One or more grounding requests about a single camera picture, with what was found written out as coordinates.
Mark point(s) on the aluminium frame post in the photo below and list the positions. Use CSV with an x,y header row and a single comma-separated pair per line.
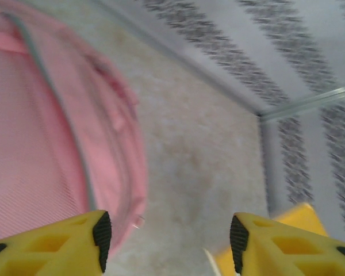
x,y
304,102

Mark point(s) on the yellow paperback book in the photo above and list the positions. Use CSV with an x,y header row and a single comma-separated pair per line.
x,y
302,218

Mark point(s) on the pink student backpack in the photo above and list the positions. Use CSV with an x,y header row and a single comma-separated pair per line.
x,y
46,129

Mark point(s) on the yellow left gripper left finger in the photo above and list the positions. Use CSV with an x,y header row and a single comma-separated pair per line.
x,y
51,250

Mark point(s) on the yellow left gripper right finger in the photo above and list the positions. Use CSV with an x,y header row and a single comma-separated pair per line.
x,y
287,253

